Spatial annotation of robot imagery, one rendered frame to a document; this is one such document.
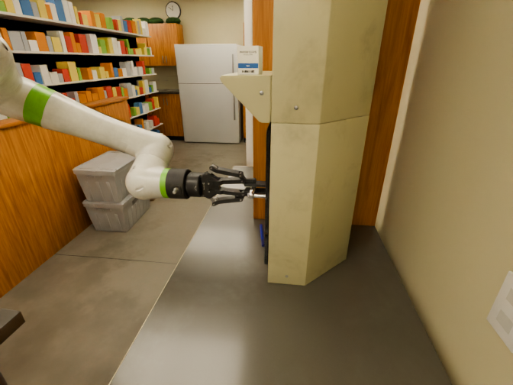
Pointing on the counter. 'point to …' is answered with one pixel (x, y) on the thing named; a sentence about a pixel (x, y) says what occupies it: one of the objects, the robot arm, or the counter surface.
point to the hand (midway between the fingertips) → (256, 187)
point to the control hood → (252, 92)
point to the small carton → (250, 59)
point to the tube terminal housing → (318, 129)
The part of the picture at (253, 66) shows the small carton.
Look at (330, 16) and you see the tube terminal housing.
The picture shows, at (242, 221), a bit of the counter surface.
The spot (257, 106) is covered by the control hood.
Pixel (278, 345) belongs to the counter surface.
